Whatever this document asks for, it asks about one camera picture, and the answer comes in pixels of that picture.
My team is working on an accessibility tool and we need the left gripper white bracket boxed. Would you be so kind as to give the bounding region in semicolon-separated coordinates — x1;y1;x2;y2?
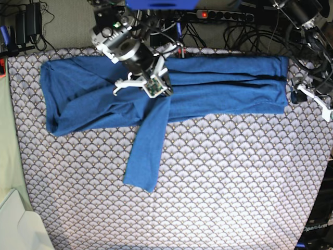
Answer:
290;77;332;122

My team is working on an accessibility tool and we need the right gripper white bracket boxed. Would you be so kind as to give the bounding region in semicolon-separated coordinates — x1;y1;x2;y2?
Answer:
113;43;180;98

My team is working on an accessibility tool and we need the blue long-sleeve T-shirt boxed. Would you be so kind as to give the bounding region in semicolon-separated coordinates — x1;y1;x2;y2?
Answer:
40;56;289;192

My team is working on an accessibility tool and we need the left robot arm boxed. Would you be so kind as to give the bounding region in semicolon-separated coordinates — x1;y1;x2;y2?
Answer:
271;1;332;122

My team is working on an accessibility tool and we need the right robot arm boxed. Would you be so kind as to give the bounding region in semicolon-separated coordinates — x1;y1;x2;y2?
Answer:
91;1;182;98

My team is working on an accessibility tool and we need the red black table clamp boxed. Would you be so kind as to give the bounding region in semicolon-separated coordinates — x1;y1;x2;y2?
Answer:
177;47;186;59

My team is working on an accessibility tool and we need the blue box top edge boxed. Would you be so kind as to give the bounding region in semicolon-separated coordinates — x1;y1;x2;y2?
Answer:
125;0;198;10

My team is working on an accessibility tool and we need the fan-patterned tablecloth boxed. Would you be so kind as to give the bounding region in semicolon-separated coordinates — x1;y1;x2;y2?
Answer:
8;48;332;249

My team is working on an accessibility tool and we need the black OpenArm base box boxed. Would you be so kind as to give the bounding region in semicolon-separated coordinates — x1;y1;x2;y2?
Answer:
295;156;332;249

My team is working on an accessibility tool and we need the black power supply left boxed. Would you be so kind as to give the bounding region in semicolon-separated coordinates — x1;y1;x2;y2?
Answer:
15;2;42;45

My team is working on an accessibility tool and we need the white plastic bin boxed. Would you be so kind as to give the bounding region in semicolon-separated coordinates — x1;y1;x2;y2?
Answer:
1;189;54;249

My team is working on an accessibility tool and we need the white power strip red switch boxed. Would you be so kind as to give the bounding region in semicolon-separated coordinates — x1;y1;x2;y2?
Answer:
196;9;255;22

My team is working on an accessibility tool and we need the blue handled clamp left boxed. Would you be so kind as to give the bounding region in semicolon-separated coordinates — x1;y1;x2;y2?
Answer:
1;26;19;58

